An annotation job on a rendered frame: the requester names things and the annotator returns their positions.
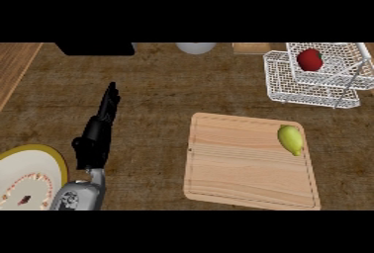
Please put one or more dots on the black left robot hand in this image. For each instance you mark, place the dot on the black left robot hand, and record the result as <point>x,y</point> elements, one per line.
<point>97,135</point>

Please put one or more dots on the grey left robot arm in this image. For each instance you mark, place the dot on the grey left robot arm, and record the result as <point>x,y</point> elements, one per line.
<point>81,195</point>

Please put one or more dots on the wooden cutting board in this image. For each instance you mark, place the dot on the wooden cutting board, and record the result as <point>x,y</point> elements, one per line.
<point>249,164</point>

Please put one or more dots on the yellow-green tomato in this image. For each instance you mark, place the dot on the yellow-green tomato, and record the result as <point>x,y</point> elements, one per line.
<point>290,139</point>

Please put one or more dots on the white plate with gold rim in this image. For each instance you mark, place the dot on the white plate with gold rim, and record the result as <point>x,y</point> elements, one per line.
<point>27,179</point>

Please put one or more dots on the black appliance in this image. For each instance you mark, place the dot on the black appliance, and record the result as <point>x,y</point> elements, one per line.
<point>97,48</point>

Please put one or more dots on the white round bowl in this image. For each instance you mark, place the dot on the white round bowl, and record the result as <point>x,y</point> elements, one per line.
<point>196,47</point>

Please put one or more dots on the pale wooden block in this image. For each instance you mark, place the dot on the pale wooden block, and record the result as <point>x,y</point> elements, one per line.
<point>252,47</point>

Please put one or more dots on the red bell pepper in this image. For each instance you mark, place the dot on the red bell pepper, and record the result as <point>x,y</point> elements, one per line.
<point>310,60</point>

